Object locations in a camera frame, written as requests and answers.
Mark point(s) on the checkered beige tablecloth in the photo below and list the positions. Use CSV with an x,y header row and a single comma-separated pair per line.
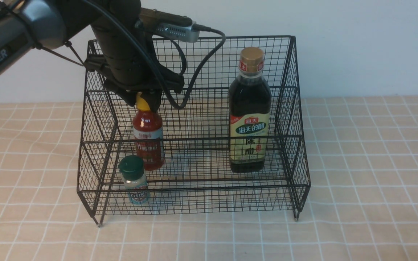
x,y
362,206

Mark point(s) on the black wire mesh shelf rack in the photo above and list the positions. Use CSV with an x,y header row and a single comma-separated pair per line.
x,y
196,175

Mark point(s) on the small shaker jar green lid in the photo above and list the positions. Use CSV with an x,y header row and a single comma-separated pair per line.
x,y
134,178

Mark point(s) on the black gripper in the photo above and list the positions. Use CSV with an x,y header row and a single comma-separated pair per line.
x,y
125,78

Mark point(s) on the red sauce bottle yellow cap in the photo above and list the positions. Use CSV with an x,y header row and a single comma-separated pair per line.
x,y
147,127

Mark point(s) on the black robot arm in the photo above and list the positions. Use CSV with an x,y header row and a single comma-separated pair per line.
x,y
49,24

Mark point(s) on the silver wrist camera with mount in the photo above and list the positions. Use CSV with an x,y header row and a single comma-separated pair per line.
x,y
167,25

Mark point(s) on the dark vinegar bottle gold cap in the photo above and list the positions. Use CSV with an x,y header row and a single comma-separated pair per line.
x,y
249,113

